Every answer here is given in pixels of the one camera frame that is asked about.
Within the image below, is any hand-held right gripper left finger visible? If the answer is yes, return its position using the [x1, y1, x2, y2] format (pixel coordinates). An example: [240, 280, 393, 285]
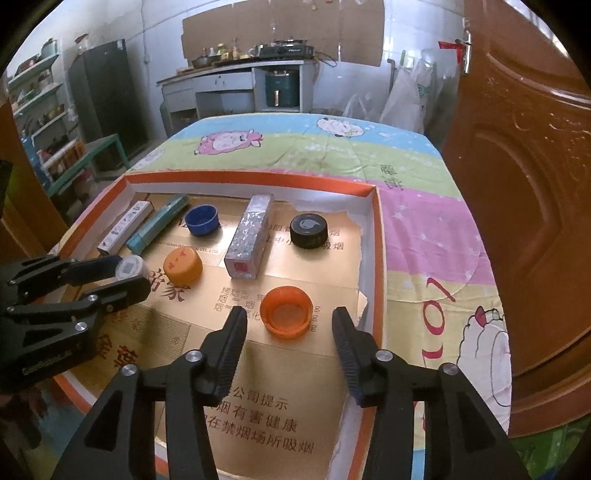
[50, 306, 249, 480]

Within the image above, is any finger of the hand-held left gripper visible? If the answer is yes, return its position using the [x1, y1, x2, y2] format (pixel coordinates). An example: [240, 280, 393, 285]
[9, 255, 123, 297]
[6, 274, 154, 334]

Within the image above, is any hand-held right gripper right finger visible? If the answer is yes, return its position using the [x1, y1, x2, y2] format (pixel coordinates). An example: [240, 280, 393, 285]
[331, 306, 532, 480]

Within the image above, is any white bottle cap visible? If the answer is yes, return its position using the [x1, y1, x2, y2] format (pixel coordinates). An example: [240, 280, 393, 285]
[115, 255, 149, 280]

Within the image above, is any shallow cardboard tray box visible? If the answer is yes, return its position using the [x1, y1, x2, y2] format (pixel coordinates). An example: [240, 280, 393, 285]
[50, 170, 389, 480]

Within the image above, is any white printed slim box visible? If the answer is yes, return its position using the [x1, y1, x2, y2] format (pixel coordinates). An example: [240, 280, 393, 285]
[97, 199, 155, 256]

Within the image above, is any light orange bottle cap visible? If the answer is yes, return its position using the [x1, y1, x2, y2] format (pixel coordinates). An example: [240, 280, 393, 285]
[163, 247, 204, 284]

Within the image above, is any dark orange bottle cap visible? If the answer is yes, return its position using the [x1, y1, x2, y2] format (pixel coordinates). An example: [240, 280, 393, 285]
[259, 286, 314, 340]

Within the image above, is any blue bottle cap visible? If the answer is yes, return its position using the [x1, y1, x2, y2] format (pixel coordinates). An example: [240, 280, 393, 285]
[185, 204, 221, 237]

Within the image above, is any black bottle cap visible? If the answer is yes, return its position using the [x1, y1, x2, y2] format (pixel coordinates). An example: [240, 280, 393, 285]
[288, 213, 329, 250]

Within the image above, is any teal slim box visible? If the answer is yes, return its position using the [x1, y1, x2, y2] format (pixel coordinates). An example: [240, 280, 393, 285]
[126, 192, 190, 254]

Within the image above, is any brown wooden door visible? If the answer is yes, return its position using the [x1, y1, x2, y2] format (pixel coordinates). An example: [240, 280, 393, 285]
[441, 0, 591, 439]
[0, 99, 70, 259]

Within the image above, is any green stool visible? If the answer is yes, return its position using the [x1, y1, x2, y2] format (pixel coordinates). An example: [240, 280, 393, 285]
[81, 134, 131, 183]

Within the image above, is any glittery box with pink end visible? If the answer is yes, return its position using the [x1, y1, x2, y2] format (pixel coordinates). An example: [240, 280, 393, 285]
[223, 194, 277, 280]

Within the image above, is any sheep printed blanket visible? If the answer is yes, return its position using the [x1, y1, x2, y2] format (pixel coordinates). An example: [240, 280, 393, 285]
[127, 112, 514, 457]

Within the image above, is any green storage shelf rack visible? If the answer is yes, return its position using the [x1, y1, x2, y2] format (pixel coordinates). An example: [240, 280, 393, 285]
[7, 39, 100, 199]

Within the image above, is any black refrigerator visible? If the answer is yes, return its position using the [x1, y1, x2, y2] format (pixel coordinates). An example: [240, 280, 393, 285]
[68, 39, 151, 160]

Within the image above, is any green cardboard carton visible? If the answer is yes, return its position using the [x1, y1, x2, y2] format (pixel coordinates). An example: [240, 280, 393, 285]
[510, 418, 578, 480]

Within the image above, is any grey kitchen counter cabinet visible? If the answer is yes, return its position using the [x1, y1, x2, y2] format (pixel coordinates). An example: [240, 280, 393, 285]
[157, 60, 317, 139]

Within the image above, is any small white plastic bag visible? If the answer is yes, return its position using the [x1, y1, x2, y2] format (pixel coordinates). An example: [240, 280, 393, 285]
[342, 92, 384, 121]

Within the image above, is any large white plastic bag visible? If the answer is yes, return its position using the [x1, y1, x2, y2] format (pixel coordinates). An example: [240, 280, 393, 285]
[381, 60, 455, 134]

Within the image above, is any black gas stove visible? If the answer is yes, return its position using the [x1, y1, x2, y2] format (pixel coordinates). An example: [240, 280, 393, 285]
[256, 39, 315, 60]

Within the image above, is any cardboard sheet on wall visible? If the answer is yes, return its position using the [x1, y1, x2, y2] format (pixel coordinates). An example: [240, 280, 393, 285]
[181, 0, 385, 65]

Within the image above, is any metal door handle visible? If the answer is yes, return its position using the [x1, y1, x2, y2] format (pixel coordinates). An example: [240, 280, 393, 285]
[457, 30, 474, 77]

